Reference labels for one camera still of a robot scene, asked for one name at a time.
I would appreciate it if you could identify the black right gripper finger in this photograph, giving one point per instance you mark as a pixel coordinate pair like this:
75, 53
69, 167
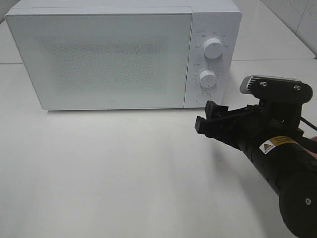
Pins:
215, 112
209, 126

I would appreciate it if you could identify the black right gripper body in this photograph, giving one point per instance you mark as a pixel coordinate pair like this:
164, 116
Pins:
250, 130

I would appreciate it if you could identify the round white door button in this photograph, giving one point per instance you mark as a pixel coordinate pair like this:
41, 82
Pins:
203, 98

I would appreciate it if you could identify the pink round plate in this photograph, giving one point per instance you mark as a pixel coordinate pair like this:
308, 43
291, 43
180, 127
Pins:
313, 151

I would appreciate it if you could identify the white microwave door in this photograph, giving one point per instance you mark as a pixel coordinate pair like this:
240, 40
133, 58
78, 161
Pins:
87, 62

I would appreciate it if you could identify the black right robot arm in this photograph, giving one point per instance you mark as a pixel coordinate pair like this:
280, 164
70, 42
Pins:
295, 183

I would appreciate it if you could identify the lower white microwave knob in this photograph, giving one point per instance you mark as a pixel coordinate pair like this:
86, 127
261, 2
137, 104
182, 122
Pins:
207, 79

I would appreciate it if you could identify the white microwave knob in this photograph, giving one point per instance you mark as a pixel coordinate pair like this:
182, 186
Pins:
213, 47
207, 79

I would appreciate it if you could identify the upper white microwave knob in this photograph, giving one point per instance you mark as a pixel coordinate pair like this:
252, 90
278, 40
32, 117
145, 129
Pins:
213, 47

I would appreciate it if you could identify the white microwave oven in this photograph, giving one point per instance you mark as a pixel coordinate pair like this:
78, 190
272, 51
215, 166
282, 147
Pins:
219, 18

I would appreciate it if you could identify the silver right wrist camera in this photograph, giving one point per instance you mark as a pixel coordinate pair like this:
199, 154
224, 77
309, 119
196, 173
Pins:
277, 89

